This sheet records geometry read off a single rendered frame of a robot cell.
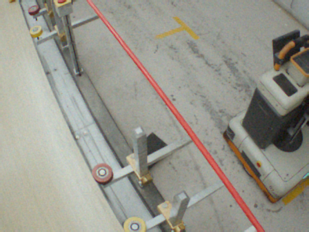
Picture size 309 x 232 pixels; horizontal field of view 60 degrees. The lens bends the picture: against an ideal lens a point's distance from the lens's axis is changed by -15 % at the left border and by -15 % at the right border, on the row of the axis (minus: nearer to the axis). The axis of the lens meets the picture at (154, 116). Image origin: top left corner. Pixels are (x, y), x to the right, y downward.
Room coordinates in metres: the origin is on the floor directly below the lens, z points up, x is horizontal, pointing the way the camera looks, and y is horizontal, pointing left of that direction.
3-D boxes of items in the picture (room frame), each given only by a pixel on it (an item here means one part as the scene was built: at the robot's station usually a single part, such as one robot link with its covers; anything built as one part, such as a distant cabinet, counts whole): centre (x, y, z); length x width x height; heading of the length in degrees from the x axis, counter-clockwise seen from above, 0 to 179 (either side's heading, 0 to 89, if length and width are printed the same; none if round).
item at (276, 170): (0.97, -0.92, 0.16); 0.67 x 0.64 x 0.25; 31
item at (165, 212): (0.30, -0.07, 0.81); 0.14 x 0.06 x 0.05; 31
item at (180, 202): (0.28, -0.08, 0.91); 0.04 x 0.04 x 0.48; 31
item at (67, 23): (1.13, 0.43, 0.93); 0.05 x 0.05 x 0.45; 31
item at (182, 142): (0.55, 0.03, 0.80); 0.43 x 0.03 x 0.04; 121
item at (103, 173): (0.45, 0.20, 0.85); 0.08 x 0.08 x 0.11
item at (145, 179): (0.51, 0.06, 0.80); 0.14 x 0.06 x 0.05; 31
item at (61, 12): (1.13, 0.43, 1.18); 0.07 x 0.07 x 0.08; 31
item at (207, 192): (0.34, -0.10, 0.81); 0.43 x 0.03 x 0.04; 121
